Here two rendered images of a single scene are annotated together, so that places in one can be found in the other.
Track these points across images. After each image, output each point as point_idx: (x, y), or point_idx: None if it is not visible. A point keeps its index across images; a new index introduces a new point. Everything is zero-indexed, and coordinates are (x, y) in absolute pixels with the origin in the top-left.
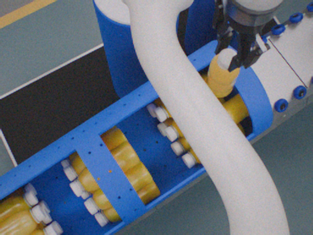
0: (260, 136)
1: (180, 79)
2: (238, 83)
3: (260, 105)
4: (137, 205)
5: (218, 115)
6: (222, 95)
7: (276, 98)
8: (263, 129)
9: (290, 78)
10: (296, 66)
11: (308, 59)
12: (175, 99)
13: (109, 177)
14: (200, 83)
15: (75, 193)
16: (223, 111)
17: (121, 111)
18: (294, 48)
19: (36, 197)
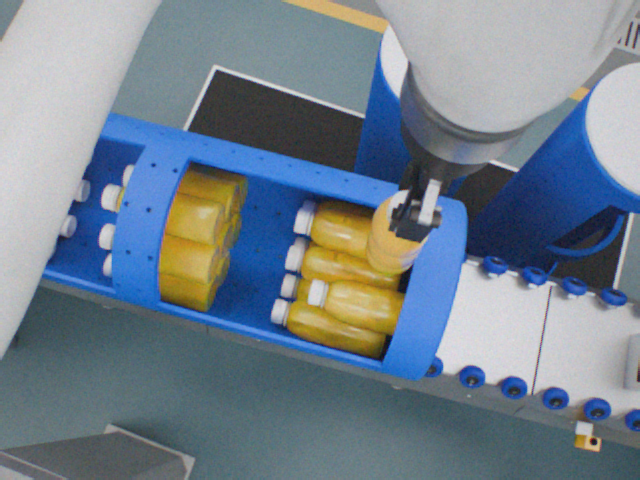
0: (414, 387)
1: (52, 5)
2: (418, 276)
3: (418, 336)
4: (144, 288)
5: (22, 129)
6: (374, 264)
7: (478, 363)
8: (399, 372)
9: (524, 360)
10: (548, 354)
11: (574, 362)
12: (8, 32)
13: (139, 215)
14: (79, 49)
15: (102, 199)
16: (52, 137)
17: (247, 160)
18: (572, 331)
19: (89, 173)
